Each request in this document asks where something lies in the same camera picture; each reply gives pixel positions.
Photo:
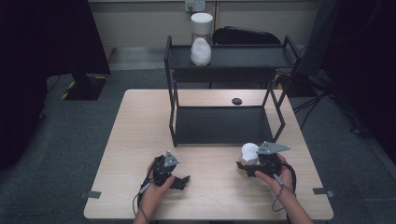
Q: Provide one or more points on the white wall socket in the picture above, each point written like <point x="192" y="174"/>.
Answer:
<point x="195" y="5"/>

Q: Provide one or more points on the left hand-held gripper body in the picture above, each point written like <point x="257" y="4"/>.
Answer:
<point x="165" y="169"/>

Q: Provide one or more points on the black stand base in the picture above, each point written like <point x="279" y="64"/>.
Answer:
<point x="295" y="85"/>
<point x="84" y="88"/>

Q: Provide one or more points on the black bag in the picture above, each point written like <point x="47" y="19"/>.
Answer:
<point x="246" y="35"/>

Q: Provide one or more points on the grey metal stand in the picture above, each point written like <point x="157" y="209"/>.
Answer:
<point x="319" y="37"/>

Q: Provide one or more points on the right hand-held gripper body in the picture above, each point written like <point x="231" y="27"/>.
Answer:
<point x="270" y="155"/>

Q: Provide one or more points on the white cup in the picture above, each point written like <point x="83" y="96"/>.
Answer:
<point x="249" y="152"/>

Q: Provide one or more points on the glass jar of white powder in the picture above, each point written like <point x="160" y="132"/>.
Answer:
<point x="200" y="53"/>

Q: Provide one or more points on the black round table grommet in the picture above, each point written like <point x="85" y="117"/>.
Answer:
<point x="237" y="101"/>

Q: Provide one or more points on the black two-tier metal rack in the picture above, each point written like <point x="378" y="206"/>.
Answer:
<point x="224" y="57"/>

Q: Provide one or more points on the person's left hand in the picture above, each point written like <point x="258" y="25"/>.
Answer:
<point x="155" y="191"/>

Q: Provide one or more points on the person's right hand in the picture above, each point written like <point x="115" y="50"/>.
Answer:
<point x="280" y="183"/>

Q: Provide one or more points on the dark curtain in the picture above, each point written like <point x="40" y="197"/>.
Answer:
<point x="367" y="62"/>
<point x="37" y="62"/>

